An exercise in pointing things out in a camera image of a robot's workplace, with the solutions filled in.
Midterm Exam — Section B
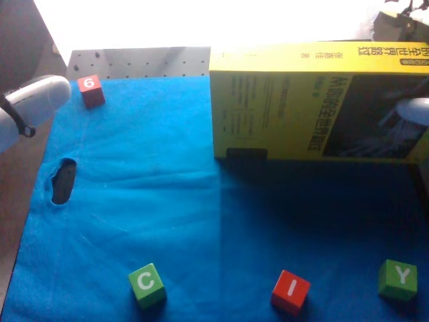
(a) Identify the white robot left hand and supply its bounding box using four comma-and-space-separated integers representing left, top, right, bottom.
0, 74, 73, 155

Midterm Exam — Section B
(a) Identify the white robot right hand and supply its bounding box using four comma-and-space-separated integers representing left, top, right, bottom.
396, 97, 429, 127

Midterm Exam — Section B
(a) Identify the yellow book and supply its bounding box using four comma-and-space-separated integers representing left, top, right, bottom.
208, 42, 429, 165

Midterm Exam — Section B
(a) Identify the red block number 6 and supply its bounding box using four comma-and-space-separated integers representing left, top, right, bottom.
76, 74, 107, 109

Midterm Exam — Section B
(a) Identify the green block letter Y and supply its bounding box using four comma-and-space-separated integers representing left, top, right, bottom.
377, 258, 419, 302

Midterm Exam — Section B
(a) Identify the blue cloth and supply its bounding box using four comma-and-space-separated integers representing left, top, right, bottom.
0, 75, 429, 322

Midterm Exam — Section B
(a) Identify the green block letter C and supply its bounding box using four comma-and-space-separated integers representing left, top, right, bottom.
127, 262, 168, 310

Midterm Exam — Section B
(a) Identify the red block letter I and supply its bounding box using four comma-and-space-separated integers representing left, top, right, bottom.
270, 269, 312, 317

